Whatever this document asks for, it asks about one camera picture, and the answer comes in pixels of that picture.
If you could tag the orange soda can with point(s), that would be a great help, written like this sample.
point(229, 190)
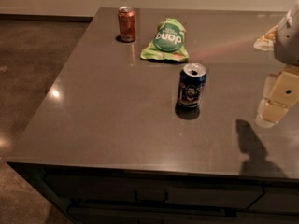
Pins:
point(126, 17)

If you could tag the white snack bag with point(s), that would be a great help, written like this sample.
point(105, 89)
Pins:
point(266, 41)

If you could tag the blue pepsi can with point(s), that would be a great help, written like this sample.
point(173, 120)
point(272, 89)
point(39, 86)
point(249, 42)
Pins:
point(192, 81)

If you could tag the dark cabinet drawer front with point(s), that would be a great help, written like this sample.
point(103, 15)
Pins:
point(128, 189)

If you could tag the green rice chip bag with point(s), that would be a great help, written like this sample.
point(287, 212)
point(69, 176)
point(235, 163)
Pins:
point(168, 44)

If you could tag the dark right drawer front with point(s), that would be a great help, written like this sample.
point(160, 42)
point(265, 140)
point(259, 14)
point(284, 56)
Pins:
point(277, 200)

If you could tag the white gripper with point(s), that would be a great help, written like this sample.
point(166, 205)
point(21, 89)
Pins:
point(288, 42)

